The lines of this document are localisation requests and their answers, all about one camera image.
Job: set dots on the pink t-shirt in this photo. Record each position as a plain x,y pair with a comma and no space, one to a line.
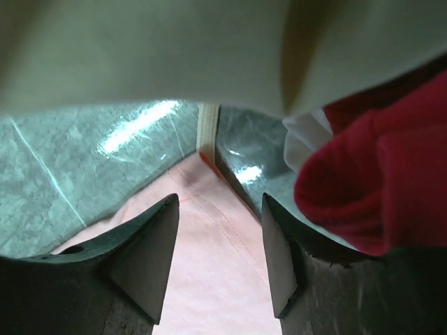
218,281

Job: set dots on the red folded t-shirt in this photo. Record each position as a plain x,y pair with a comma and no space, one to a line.
380,183

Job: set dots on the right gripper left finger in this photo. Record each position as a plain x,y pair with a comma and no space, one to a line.
114,283

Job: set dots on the beige hanging garment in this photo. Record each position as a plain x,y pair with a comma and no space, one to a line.
277,57

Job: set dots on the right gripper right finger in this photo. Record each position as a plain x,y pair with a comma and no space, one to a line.
319,286

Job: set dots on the white garment under red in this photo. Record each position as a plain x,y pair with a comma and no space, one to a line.
304,135

